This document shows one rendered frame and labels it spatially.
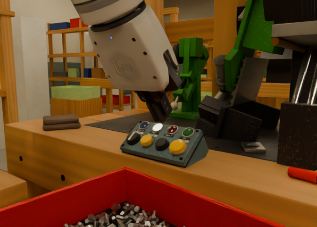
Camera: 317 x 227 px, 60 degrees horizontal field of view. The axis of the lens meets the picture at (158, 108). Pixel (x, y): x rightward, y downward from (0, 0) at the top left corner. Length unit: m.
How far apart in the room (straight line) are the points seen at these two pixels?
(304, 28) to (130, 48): 0.24
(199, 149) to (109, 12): 0.30
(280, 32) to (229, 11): 0.65
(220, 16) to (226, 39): 0.09
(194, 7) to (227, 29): 11.00
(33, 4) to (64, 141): 8.19
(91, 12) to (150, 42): 0.07
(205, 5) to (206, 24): 10.65
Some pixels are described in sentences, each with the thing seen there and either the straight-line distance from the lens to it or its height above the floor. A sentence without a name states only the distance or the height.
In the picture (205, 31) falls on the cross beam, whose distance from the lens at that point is 1.21.
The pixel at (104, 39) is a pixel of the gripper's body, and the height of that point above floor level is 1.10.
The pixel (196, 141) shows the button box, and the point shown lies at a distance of 0.49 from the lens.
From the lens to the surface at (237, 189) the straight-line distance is 0.43.
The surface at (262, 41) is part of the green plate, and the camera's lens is 0.64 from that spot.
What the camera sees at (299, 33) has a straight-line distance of 0.44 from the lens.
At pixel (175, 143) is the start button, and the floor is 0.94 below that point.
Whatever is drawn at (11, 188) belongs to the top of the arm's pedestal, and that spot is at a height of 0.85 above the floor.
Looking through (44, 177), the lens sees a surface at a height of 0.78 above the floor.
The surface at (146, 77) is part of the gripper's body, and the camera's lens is 0.35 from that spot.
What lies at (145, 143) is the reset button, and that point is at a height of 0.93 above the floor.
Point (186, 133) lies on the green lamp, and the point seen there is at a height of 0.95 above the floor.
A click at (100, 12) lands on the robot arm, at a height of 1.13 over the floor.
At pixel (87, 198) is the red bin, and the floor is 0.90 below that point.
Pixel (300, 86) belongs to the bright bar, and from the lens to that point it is 0.55.
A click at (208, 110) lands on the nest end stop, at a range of 0.68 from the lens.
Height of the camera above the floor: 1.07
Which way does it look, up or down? 8 degrees down
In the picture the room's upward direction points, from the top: straight up
